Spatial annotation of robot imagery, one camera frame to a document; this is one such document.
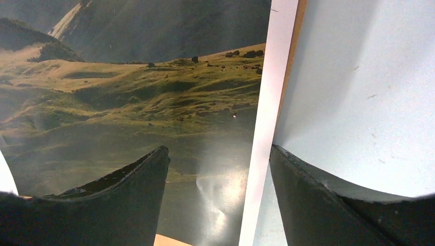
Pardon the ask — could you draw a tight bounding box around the landscape photo print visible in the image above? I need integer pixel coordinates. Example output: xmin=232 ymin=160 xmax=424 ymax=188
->
xmin=1 ymin=1 xmax=273 ymax=233

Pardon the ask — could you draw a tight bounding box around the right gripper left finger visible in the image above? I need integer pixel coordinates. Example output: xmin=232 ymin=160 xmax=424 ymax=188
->
xmin=1 ymin=146 xmax=170 ymax=245

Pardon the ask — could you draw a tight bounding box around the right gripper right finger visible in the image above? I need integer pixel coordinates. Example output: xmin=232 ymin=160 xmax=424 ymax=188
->
xmin=269 ymin=145 xmax=434 ymax=245

